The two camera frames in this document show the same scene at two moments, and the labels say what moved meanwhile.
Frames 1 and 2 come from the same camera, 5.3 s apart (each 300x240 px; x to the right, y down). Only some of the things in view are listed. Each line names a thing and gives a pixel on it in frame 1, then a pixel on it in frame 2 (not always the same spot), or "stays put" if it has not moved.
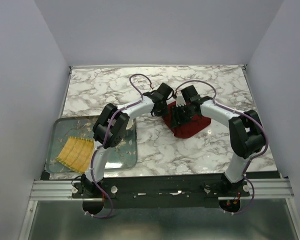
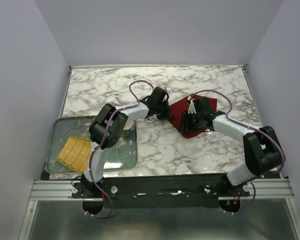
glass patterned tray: (123, 155) stays put
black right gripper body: (183, 114) -> (191, 122)
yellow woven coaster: (76, 154) stays put
